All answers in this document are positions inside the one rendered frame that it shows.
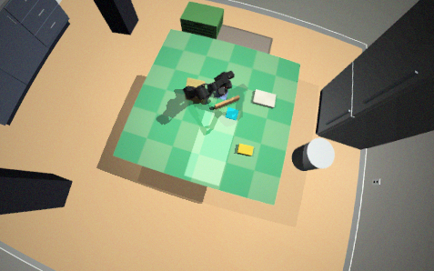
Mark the yellow rectangular bar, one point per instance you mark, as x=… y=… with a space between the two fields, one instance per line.
x=245 y=150

